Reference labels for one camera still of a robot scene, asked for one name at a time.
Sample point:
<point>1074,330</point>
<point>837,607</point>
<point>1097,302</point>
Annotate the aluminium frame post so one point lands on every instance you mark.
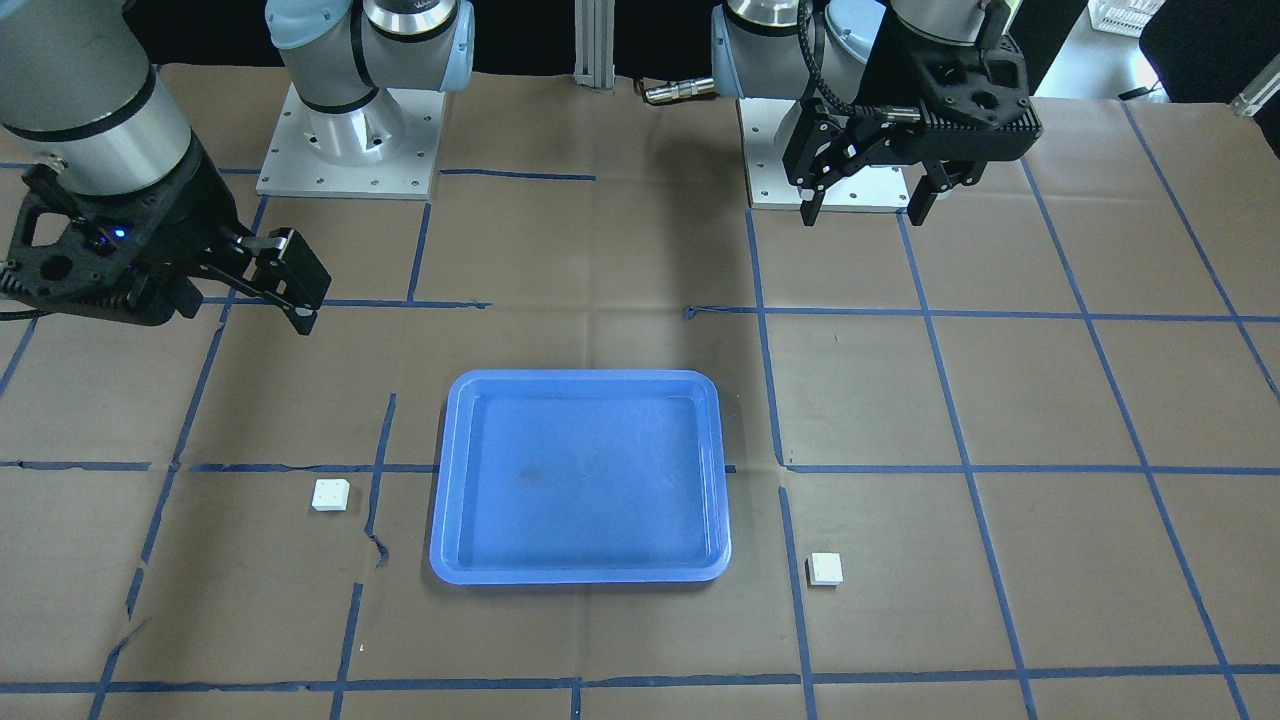
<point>593,45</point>

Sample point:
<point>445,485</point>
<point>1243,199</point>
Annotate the blue plastic tray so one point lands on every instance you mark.
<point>586,476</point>

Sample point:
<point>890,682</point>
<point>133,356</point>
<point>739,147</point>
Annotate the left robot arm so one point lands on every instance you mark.
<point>759,50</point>

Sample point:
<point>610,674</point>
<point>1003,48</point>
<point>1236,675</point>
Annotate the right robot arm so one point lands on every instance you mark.
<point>80,93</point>

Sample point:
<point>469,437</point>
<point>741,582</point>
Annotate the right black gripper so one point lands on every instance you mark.
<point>186,212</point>

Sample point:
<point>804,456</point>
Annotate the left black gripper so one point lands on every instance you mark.
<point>884,74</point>

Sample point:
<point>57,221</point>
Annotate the white block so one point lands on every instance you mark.
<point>824,569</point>
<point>330,495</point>

